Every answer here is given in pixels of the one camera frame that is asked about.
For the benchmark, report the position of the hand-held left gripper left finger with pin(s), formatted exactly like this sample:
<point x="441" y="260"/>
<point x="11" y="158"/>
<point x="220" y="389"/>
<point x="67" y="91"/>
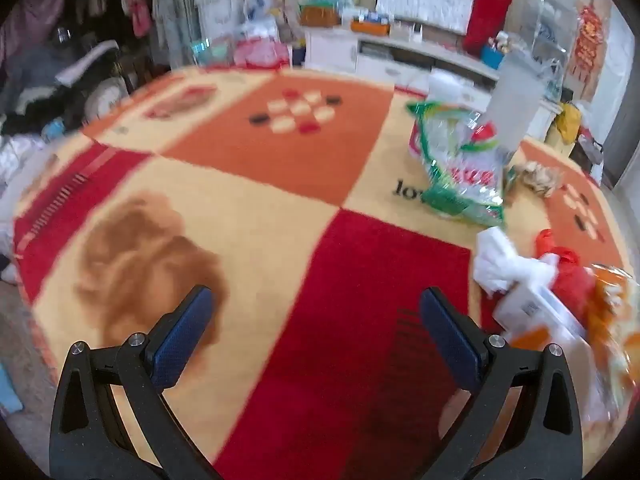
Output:
<point x="182" y="332"/>

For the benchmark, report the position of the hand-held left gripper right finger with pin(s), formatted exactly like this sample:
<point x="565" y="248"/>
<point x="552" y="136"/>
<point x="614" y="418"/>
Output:
<point x="450" y="332"/>

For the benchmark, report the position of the orange snack packet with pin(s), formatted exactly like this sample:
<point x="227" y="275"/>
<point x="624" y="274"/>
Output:
<point x="615" y="310"/>

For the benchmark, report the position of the crumpled white tissue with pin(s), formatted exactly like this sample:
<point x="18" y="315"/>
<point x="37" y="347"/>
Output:
<point x="492" y="260"/>

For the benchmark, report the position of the red plastic bag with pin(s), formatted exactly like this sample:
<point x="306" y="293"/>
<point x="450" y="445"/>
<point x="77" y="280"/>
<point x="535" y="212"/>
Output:
<point x="575" y="280"/>

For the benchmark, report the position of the green clear plastic bag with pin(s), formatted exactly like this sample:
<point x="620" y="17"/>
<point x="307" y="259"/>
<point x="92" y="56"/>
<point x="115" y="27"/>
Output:
<point x="460" y="170"/>

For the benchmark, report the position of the crumpled brown paper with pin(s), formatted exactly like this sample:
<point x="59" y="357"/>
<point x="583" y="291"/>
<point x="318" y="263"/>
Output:
<point x="537" y="177"/>

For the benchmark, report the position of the red orange patterned blanket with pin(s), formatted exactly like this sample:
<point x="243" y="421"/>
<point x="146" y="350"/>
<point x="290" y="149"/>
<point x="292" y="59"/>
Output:
<point x="300" y="160"/>

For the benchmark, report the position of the yellow bag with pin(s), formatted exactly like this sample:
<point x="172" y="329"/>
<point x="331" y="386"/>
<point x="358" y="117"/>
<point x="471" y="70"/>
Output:
<point x="568" y="122"/>

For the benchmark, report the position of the white thermos jug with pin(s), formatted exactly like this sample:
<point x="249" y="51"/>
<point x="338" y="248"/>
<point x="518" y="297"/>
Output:
<point x="515" y="95"/>

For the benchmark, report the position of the blue box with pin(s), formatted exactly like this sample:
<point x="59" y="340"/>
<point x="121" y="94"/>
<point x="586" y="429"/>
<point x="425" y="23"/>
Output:
<point x="492" y="57"/>

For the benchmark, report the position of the pink bag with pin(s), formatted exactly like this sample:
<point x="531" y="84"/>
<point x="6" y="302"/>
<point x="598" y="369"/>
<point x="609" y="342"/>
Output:
<point x="262" y="54"/>

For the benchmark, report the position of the white TV cabinet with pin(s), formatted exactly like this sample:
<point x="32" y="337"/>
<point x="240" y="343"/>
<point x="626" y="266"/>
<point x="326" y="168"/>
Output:
<point x="330" y="50"/>

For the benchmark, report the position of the orange box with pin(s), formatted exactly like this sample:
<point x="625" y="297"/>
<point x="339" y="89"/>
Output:
<point x="370" y="27"/>

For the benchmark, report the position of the red cloth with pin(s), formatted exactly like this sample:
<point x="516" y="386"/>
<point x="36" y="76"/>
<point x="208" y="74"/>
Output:
<point x="490" y="15"/>

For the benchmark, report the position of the red hanging ornament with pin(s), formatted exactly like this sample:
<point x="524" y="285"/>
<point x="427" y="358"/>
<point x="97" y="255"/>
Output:
<point x="590" y="40"/>

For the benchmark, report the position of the white blue plastic bag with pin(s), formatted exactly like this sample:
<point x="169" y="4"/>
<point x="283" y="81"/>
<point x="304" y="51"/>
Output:
<point x="260" y="17"/>

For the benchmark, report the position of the clear acrylic shelf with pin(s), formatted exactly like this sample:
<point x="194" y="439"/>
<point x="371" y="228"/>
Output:
<point x="555" y="10"/>

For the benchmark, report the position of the brown green bag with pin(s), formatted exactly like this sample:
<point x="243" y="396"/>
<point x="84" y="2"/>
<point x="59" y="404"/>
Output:
<point x="320" y="16"/>

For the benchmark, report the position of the hanging clothes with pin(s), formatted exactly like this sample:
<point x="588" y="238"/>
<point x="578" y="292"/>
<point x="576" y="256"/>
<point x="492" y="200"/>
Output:
<point x="100" y="0"/>

